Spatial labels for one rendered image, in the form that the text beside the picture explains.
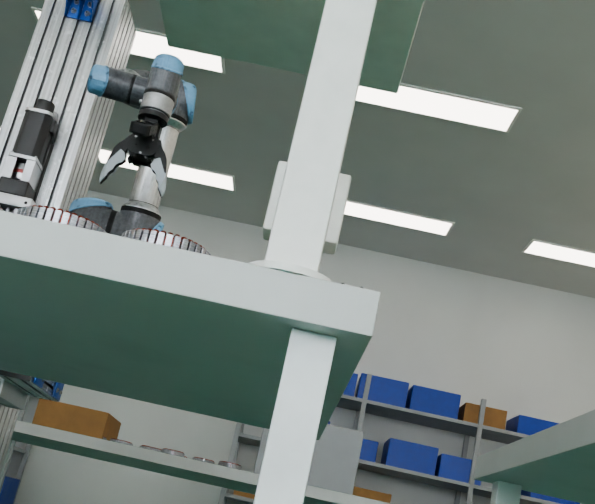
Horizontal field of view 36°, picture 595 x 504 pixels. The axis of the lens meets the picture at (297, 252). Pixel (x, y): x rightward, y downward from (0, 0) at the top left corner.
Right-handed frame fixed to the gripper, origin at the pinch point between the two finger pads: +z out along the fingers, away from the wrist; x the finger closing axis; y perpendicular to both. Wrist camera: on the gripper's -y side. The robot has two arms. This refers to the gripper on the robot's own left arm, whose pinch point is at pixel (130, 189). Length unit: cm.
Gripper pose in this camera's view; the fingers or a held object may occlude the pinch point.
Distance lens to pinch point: 208.6
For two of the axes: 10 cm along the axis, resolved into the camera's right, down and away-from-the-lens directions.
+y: -0.6, 3.0, 9.5
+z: -2.1, 9.3, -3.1
